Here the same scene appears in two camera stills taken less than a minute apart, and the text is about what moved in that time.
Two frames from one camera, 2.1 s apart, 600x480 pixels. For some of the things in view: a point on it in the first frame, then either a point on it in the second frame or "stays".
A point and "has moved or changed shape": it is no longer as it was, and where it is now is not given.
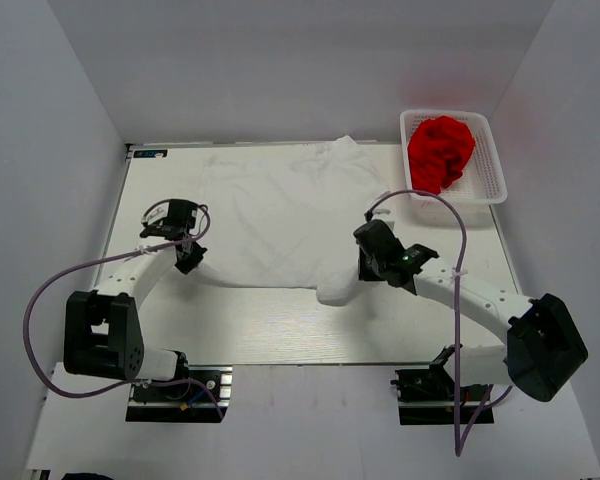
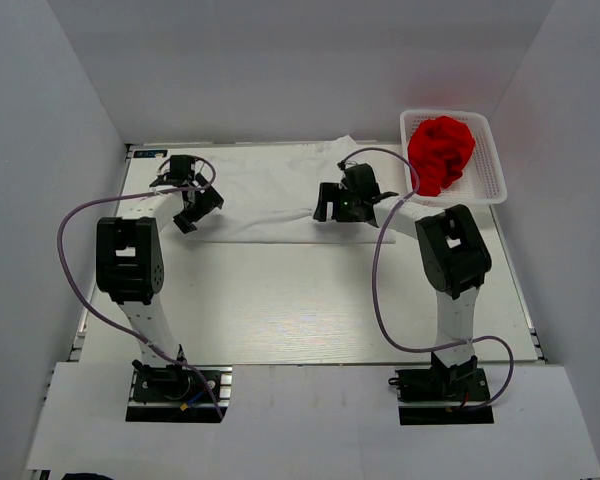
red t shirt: x=438 y=150 stays
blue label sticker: x=150 y=153 stays
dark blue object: x=85 y=476 stays
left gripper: x=197 y=256 → x=210 y=199
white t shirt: x=288 y=217 has moved or changed shape
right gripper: x=364 y=272 → x=330 y=192
